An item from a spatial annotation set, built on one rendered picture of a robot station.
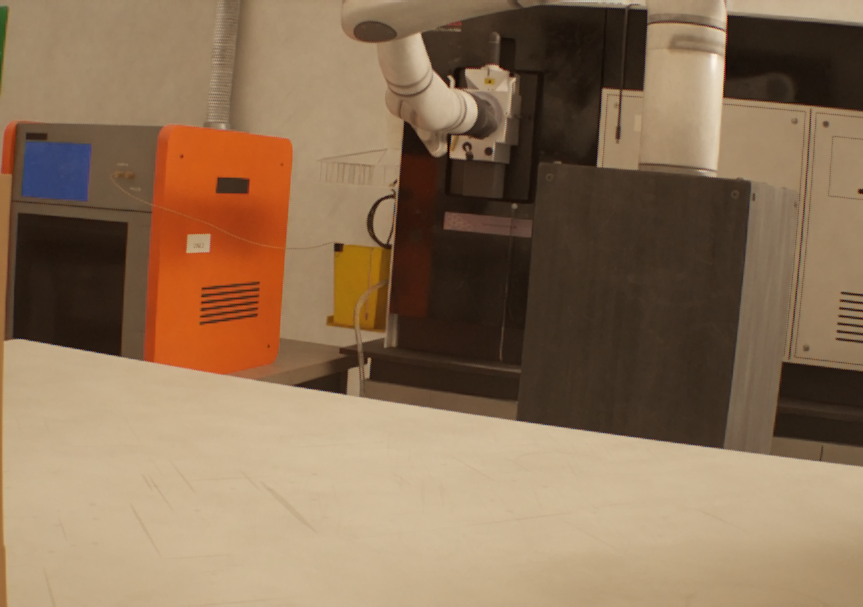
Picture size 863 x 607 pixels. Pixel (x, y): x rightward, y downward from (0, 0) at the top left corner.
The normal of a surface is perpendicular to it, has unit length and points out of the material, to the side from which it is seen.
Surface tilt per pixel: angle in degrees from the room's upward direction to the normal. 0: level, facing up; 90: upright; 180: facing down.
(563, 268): 90
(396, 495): 0
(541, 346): 90
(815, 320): 90
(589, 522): 0
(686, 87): 90
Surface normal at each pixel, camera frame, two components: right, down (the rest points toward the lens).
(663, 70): -0.68, 0.01
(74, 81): -0.36, 0.06
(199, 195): 0.93, 0.11
